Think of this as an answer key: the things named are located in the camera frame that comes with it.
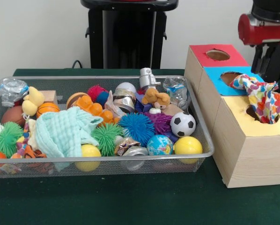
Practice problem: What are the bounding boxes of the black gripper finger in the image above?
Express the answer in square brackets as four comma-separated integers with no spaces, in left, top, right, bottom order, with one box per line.
[251,45,264,72]
[266,44,280,76]

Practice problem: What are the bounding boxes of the yellow ball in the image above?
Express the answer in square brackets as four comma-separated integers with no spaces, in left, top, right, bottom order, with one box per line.
[75,144,102,172]
[174,136,203,165]

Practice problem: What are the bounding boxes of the silver toy robot figure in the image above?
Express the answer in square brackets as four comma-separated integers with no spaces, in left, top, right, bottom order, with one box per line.
[139,67,161,92]

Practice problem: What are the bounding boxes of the green spiky ball with eyes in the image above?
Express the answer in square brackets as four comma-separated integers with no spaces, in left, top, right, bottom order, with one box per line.
[0,121,23,158]

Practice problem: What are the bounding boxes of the small globe ball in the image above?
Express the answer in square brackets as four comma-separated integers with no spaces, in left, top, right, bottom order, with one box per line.
[147,134,174,156]

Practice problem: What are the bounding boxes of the black and white soccer ball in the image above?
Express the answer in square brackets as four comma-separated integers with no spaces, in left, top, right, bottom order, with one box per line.
[170,112,197,138]

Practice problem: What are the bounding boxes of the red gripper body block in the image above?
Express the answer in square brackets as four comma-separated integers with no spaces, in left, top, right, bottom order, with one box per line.
[238,14,280,46]

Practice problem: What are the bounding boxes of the colourful polka dot cloth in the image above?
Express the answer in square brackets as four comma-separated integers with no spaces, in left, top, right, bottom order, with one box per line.
[230,74,280,125]

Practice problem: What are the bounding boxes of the mint green cloth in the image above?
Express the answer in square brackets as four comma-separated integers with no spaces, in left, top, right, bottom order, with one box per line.
[34,106,103,170]

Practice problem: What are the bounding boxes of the wooden box with three holes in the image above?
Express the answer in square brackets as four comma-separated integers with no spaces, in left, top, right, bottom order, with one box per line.
[184,45,280,188]

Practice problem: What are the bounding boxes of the brown plush teddy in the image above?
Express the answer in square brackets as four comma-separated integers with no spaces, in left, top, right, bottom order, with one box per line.
[141,87,171,110]

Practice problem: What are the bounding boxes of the dark green table cloth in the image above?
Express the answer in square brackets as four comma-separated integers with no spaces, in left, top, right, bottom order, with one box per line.
[0,68,280,225]

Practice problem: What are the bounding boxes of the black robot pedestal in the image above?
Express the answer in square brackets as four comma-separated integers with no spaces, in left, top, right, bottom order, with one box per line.
[81,0,179,70]

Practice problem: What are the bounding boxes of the clear mesh bin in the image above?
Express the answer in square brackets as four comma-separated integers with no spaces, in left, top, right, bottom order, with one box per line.
[0,75,214,178]

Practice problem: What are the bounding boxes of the orange bumpy toy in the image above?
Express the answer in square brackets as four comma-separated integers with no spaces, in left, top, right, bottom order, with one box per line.
[76,95,121,124]

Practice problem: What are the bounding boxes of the blue spiky ball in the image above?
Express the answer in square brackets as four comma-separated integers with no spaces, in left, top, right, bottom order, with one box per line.
[118,112,155,146]

